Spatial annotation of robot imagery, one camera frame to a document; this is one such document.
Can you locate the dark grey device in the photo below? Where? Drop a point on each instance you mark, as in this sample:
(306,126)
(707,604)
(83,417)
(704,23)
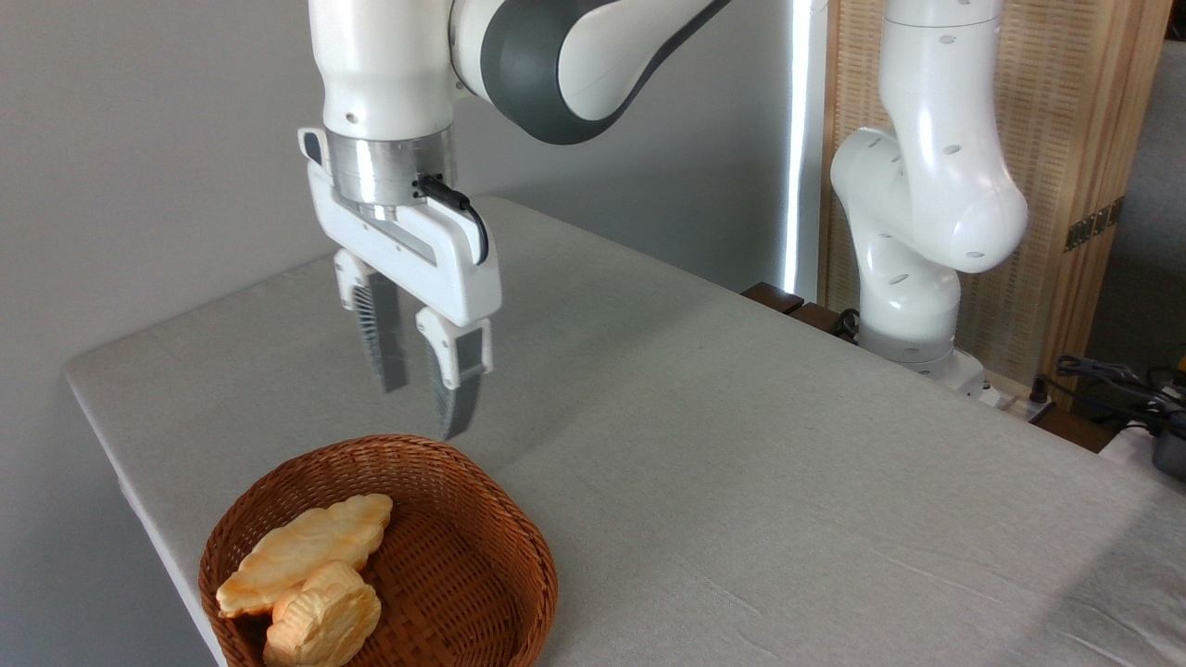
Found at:
(1172,454)

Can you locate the wooden slatted folding screen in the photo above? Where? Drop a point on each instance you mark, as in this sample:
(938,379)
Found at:
(1075,111)

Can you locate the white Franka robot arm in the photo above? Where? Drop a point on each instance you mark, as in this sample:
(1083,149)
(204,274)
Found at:
(927,185)

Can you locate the grey tablecloth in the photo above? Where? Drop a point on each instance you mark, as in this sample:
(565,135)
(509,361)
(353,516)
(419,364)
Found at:
(788,519)

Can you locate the brown wicker basket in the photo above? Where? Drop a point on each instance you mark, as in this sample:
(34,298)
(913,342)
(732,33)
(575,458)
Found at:
(454,556)

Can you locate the small round golden bread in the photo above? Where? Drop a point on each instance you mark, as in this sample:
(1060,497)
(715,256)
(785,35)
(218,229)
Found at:
(324,621)

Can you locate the dark brown wooden block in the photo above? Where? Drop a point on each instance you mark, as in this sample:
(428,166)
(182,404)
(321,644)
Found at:
(771,296)
(820,318)

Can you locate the black screen hinge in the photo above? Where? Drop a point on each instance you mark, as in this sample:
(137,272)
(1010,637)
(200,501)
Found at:
(1093,225)

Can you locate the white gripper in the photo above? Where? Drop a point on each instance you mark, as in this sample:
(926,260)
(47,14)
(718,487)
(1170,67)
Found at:
(435,255)

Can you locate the black power plug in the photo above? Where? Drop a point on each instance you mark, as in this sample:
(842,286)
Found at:
(1040,391)

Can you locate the long golden bread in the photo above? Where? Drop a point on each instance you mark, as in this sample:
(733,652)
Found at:
(296,551)

